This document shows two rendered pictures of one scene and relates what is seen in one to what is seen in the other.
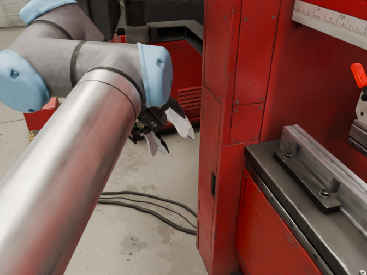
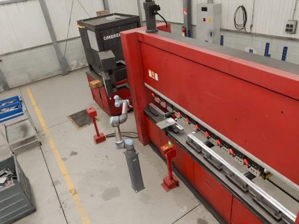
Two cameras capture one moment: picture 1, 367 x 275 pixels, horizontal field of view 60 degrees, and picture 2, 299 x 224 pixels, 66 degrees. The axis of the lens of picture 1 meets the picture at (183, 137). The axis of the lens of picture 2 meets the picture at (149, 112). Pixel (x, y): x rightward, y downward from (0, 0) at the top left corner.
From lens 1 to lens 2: 3.14 m
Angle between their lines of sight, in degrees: 7
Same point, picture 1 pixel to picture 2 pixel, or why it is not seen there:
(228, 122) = (138, 105)
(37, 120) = (91, 114)
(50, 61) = (119, 102)
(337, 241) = (157, 119)
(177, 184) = (130, 127)
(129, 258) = not seen: hidden behind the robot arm
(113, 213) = (113, 138)
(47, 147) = (124, 107)
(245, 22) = (136, 87)
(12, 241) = (125, 110)
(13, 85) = (117, 104)
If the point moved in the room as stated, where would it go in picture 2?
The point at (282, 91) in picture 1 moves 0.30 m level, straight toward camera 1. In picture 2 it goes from (147, 97) to (144, 105)
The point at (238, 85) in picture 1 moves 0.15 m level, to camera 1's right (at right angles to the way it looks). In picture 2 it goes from (138, 98) to (146, 96)
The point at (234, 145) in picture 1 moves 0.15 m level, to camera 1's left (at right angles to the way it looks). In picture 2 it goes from (140, 109) to (132, 111)
